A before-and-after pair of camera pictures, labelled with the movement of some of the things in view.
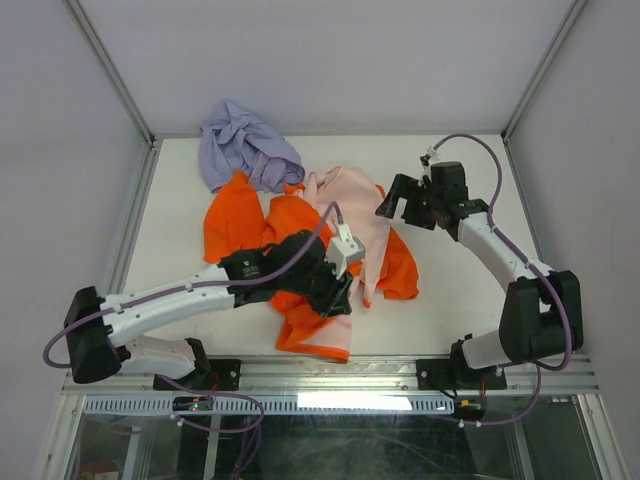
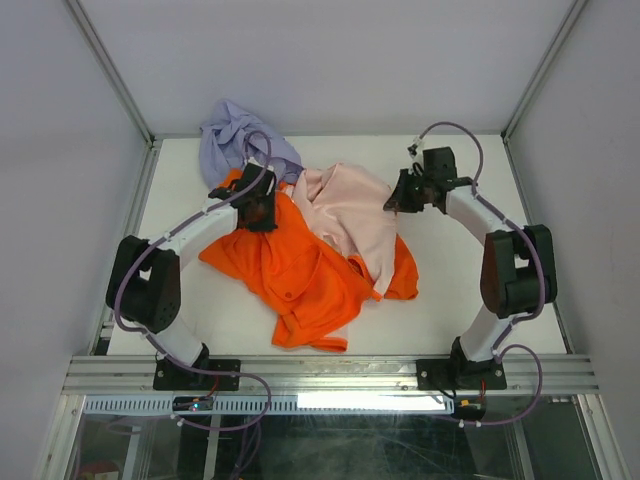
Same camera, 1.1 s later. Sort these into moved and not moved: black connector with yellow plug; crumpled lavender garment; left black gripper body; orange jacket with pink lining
Moved: left black gripper body
Not moved: orange jacket with pink lining; black connector with yellow plug; crumpled lavender garment
